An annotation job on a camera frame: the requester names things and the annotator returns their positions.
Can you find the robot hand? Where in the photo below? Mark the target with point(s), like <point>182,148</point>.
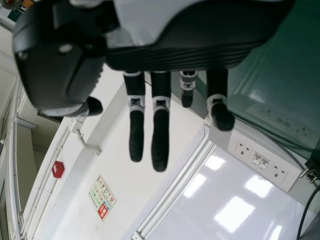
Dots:
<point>175,37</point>

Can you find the white socket strip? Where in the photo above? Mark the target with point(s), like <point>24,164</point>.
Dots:
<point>265,160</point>

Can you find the safety sign poster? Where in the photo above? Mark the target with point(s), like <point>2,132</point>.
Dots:
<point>102,197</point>

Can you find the red fire alarm box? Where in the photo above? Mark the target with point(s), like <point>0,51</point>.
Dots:
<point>58,169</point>

